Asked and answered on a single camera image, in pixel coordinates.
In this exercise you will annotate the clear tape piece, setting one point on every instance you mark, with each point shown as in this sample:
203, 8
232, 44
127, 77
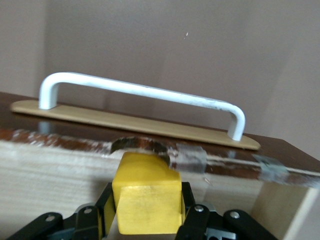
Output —
191, 158
271, 168

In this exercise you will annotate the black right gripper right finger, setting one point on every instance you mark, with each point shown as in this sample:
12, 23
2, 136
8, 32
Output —
200, 222

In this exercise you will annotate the light wood drawer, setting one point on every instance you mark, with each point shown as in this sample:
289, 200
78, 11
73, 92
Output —
50, 170

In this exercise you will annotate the yellow wooden block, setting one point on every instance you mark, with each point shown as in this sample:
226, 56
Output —
147, 200

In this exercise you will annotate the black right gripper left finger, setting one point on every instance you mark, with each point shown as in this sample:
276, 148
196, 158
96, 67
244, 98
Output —
82, 222

